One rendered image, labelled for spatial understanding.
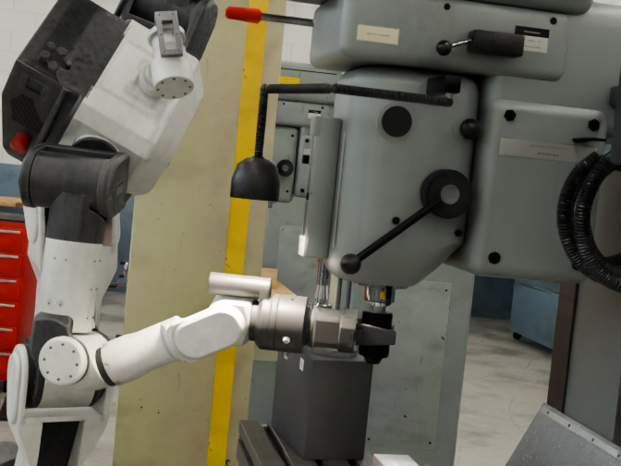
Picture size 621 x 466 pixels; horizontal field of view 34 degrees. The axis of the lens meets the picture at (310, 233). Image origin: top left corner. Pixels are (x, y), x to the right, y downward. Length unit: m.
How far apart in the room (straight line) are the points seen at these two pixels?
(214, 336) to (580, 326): 0.62
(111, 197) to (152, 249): 1.63
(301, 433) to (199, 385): 1.43
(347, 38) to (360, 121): 0.12
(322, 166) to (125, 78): 0.42
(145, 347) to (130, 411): 1.73
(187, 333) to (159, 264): 1.70
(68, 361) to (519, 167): 0.74
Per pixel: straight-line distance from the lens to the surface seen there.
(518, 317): 9.89
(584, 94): 1.55
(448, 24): 1.47
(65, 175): 1.64
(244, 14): 1.62
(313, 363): 1.87
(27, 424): 2.10
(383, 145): 1.45
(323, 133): 1.51
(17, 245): 6.00
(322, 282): 2.00
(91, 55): 1.77
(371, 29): 1.43
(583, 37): 1.56
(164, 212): 3.23
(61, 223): 1.64
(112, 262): 2.06
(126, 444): 3.36
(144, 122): 1.73
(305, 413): 1.90
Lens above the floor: 1.48
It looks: 4 degrees down
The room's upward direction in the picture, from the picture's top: 6 degrees clockwise
